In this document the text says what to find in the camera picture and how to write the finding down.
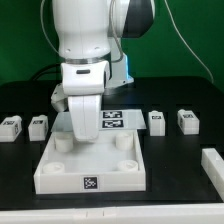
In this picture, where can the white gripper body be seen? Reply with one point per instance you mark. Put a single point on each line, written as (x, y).
(81, 92)

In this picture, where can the white square tabletop part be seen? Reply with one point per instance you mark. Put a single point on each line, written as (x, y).
(111, 163)

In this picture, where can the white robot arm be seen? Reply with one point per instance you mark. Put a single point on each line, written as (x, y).
(89, 34)

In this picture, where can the marker sheet with tags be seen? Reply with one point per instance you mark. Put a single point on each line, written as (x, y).
(109, 120)

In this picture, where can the white right obstacle bracket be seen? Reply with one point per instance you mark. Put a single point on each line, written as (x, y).
(213, 165)

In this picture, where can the white front rail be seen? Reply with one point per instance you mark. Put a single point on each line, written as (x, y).
(159, 214)

